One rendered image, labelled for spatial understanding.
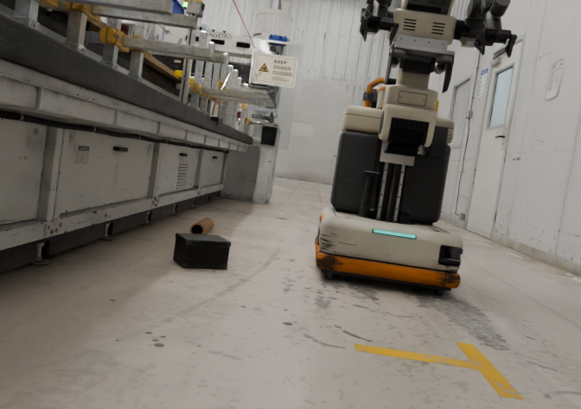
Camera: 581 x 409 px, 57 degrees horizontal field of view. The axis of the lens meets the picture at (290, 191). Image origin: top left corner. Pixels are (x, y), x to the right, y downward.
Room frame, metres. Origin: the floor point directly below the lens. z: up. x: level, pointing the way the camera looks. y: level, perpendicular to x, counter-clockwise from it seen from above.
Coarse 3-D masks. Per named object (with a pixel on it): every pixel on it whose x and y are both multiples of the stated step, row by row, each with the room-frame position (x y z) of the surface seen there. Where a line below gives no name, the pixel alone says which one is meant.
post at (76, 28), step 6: (72, 12) 1.44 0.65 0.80; (78, 12) 1.44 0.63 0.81; (72, 18) 1.44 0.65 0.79; (78, 18) 1.44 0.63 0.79; (84, 18) 1.46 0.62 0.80; (72, 24) 1.44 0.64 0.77; (78, 24) 1.44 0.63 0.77; (84, 24) 1.46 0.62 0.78; (72, 30) 1.44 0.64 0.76; (78, 30) 1.44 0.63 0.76; (84, 30) 1.47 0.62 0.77; (72, 36) 1.44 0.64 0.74; (78, 36) 1.44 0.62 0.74; (84, 36) 1.47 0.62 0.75; (72, 42) 1.44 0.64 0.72; (78, 42) 1.44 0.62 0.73
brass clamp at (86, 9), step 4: (68, 4) 1.41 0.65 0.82; (72, 4) 1.41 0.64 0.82; (76, 4) 1.41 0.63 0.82; (80, 4) 1.42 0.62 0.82; (84, 4) 1.43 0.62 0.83; (88, 4) 1.46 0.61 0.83; (92, 4) 1.48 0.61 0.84; (68, 8) 1.43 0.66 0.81; (72, 8) 1.42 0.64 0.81; (76, 8) 1.42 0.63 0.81; (80, 8) 1.43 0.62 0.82; (84, 8) 1.43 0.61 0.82; (88, 8) 1.46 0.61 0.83; (92, 8) 1.48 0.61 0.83; (84, 12) 1.44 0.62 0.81; (88, 12) 1.46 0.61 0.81; (88, 16) 1.49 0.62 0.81; (92, 16) 1.49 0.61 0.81; (96, 16) 1.52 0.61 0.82; (100, 16) 1.54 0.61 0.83; (88, 20) 1.53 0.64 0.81; (92, 20) 1.53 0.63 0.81; (96, 20) 1.52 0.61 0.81
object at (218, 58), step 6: (162, 54) 2.00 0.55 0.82; (168, 54) 1.98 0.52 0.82; (174, 54) 1.98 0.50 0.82; (180, 54) 1.98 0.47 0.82; (216, 54) 1.97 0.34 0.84; (222, 54) 1.97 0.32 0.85; (198, 60) 2.00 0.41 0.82; (204, 60) 1.98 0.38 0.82; (210, 60) 1.98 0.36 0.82; (216, 60) 1.97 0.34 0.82; (222, 60) 1.97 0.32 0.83
